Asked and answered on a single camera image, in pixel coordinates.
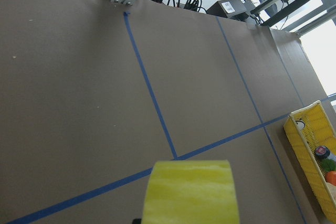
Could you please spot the yellow plastic basket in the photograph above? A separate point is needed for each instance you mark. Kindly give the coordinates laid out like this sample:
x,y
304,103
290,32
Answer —
x,y
318,131

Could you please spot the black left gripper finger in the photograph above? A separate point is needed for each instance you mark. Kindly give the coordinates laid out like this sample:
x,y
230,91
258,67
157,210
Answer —
x,y
137,221

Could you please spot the yellow tape roll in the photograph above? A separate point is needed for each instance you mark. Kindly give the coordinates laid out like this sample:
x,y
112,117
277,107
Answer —
x,y
191,192

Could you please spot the black box with label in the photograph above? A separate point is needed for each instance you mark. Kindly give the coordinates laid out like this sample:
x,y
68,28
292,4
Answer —
x,y
232,9

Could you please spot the toy carrot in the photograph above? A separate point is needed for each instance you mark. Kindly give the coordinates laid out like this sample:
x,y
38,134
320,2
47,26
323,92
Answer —
x,y
329,168

